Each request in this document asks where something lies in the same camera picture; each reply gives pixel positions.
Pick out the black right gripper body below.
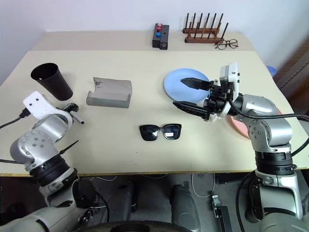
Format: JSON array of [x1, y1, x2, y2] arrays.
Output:
[[204, 81, 234, 115]]

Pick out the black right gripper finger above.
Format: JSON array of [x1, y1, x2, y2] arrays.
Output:
[[180, 76, 212, 90], [172, 101, 211, 121]]

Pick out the grey cloth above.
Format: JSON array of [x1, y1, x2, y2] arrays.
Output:
[[86, 77, 133, 109]]

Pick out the pink plate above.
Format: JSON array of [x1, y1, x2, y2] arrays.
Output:
[[228, 108, 283, 140]]

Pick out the black sunglasses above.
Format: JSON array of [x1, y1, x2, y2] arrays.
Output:
[[139, 123, 183, 142]]

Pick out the black plastic cup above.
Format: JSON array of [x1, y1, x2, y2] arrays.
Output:
[[30, 62, 74, 101]]

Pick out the light blue plate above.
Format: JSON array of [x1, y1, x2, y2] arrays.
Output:
[[163, 68, 211, 102]]

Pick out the brown wooden peg rack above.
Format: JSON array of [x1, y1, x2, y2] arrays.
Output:
[[182, 12, 229, 44]]

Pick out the thin dark-framed eyeglasses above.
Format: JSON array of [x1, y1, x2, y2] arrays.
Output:
[[214, 39, 239, 51]]

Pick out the black box with round socket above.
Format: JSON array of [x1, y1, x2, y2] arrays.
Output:
[[159, 24, 170, 51]]

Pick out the black box with coloured buttons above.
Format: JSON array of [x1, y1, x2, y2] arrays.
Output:
[[152, 23, 163, 48]]

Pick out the dark ribbed furniture side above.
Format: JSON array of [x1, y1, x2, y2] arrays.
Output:
[[275, 44, 309, 102]]

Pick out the dark rounded shape under table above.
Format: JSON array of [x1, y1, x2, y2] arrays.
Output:
[[170, 185, 201, 232]]

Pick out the black bar under table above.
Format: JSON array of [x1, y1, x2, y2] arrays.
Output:
[[213, 206, 234, 232]]

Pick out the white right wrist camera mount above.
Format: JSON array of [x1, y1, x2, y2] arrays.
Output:
[[209, 62, 241, 120]]

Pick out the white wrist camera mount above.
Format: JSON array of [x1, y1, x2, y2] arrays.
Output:
[[209, 62, 241, 120], [23, 91, 73, 124]]

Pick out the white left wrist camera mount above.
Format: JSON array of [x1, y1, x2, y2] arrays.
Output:
[[23, 91, 73, 124]]

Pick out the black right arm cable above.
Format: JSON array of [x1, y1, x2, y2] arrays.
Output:
[[226, 89, 309, 222]]

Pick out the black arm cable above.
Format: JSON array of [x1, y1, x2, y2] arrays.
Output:
[[0, 108, 31, 165], [226, 89, 309, 222]]

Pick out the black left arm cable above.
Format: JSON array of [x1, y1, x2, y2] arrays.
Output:
[[0, 108, 31, 165]]

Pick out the white cable under table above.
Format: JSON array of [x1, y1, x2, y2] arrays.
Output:
[[192, 173, 215, 198]]

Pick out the metal caster bracket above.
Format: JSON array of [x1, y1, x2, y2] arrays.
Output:
[[211, 194, 222, 218]]

